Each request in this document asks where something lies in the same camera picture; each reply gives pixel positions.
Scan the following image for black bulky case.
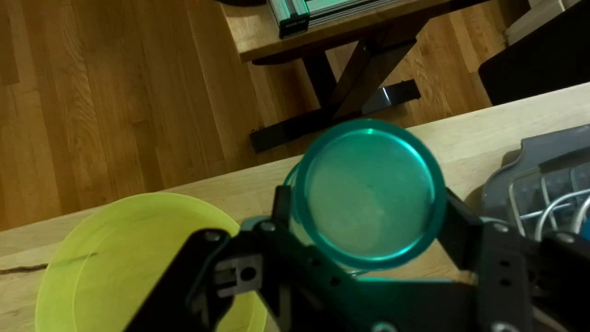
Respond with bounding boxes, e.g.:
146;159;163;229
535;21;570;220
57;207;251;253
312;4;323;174
478;0;590;108

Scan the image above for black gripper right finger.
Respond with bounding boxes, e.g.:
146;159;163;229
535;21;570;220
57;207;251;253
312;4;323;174
437;189;590;332

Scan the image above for dark wooden table base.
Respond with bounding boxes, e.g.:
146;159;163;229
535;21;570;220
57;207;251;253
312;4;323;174
220;0;513;154

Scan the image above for grey dish drying rack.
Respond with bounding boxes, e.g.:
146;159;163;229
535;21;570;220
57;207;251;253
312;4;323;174
478;124;590;246

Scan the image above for translucent green plastic cup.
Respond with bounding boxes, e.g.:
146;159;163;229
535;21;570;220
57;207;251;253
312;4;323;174
282;117;448;274

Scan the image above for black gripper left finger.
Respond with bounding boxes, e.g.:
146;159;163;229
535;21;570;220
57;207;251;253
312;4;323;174
124;183;395;332

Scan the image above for yellow-green plastic bowl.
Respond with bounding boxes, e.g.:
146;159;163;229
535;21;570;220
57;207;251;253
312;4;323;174
33;191;271;332

